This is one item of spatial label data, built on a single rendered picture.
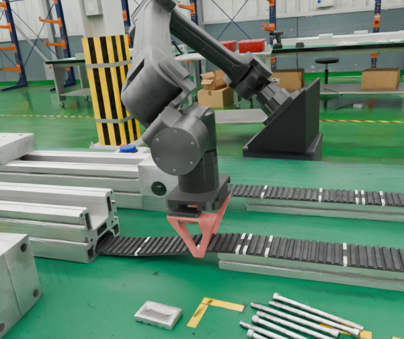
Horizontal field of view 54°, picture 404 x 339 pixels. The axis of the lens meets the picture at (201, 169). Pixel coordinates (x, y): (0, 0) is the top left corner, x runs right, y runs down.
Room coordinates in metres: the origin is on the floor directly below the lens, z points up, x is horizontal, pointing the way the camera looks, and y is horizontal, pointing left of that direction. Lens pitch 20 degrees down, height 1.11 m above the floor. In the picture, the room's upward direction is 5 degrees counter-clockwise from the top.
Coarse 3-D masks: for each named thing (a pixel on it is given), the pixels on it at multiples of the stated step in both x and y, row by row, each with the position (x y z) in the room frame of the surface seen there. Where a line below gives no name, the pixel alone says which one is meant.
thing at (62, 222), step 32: (0, 192) 0.66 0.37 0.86; (32, 192) 0.64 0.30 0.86; (64, 192) 0.62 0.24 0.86; (96, 192) 0.60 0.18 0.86; (0, 224) 0.57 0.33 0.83; (32, 224) 0.55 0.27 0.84; (64, 224) 0.55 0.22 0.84; (96, 224) 0.57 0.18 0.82; (64, 256) 0.54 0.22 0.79; (96, 256) 0.54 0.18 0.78
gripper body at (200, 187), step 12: (204, 156) 0.48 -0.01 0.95; (216, 156) 0.50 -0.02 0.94; (204, 168) 0.48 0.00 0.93; (216, 168) 0.50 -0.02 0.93; (180, 180) 0.50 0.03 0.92; (192, 180) 0.48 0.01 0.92; (204, 180) 0.48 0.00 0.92; (216, 180) 0.50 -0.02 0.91; (228, 180) 0.53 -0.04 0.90; (180, 192) 0.49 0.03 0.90; (192, 192) 0.48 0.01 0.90; (204, 192) 0.48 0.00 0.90; (216, 192) 0.48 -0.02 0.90; (168, 204) 0.47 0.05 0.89; (192, 204) 0.46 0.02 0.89; (204, 204) 0.45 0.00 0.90
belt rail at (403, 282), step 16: (224, 256) 0.48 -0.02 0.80; (240, 256) 0.47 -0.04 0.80; (256, 256) 0.46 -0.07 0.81; (256, 272) 0.46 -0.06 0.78; (272, 272) 0.46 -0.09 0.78; (288, 272) 0.45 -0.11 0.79; (304, 272) 0.44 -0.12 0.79; (320, 272) 0.44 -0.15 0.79; (336, 272) 0.43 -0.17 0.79; (352, 272) 0.42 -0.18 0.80; (368, 272) 0.42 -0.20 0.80; (384, 272) 0.41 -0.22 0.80; (400, 272) 0.40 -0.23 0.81; (384, 288) 0.41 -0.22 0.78; (400, 288) 0.40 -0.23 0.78
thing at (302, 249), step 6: (300, 240) 0.48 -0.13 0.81; (306, 240) 0.48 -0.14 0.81; (300, 246) 0.47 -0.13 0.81; (306, 246) 0.47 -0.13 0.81; (294, 252) 0.46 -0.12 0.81; (300, 252) 0.46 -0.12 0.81; (306, 252) 0.45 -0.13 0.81; (294, 258) 0.44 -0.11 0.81; (300, 258) 0.44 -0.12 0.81; (306, 258) 0.44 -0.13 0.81
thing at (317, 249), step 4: (312, 244) 0.47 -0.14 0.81; (316, 244) 0.47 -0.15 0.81; (320, 244) 0.47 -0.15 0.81; (324, 244) 0.47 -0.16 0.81; (312, 248) 0.46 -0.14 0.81; (316, 248) 0.46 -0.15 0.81; (320, 248) 0.46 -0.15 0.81; (324, 248) 0.46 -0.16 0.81; (312, 252) 0.45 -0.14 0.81; (316, 252) 0.46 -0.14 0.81; (320, 252) 0.45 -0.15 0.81; (324, 252) 0.45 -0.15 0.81; (312, 256) 0.44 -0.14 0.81; (316, 256) 0.45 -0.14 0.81; (320, 256) 0.44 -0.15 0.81; (324, 256) 0.44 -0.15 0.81; (312, 260) 0.44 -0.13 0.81; (316, 260) 0.44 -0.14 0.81; (320, 260) 0.43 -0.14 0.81; (324, 260) 0.44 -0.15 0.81
